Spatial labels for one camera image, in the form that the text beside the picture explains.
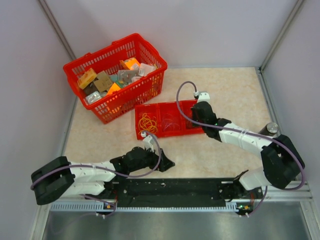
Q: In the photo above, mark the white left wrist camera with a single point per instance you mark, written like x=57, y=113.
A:
x=148, y=141

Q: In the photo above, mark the orange hanging-tab box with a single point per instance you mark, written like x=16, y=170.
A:
x=130, y=64

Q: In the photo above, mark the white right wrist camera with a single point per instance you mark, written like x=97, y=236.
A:
x=201, y=96

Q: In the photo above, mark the grey foil pouch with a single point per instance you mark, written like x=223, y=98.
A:
x=125, y=76

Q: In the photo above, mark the red middle storage bin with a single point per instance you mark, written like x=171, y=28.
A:
x=170, y=118

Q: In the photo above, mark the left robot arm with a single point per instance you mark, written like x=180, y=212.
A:
x=62, y=178

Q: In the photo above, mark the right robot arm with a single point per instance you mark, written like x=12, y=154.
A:
x=281, y=162

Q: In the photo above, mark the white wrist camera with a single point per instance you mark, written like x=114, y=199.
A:
x=148, y=141
x=201, y=96

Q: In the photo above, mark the black yellow can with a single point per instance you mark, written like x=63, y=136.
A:
x=270, y=129

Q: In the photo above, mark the white pink wrapped packet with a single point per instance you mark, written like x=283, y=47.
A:
x=145, y=69

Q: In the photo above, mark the brown cardboard package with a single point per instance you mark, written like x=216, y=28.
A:
x=103, y=82

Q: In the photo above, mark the red right storage bin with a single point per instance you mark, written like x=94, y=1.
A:
x=187, y=127

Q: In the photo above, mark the yellow orange snack box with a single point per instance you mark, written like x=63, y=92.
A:
x=88, y=77

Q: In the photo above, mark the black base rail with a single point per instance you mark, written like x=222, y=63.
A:
x=176, y=192

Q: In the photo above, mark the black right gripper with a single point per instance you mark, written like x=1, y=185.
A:
x=194, y=113

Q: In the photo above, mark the red storage bin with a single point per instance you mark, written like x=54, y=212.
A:
x=170, y=118
x=147, y=118
x=187, y=127

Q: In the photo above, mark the silver foil packet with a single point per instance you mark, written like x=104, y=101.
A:
x=93, y=97

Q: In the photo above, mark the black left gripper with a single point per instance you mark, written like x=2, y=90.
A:
x=165, y=163

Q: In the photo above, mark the red left storage bin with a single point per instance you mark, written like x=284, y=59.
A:
x=147, y=118

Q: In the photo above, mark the yellow green box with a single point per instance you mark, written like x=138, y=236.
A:
x=116, y=86

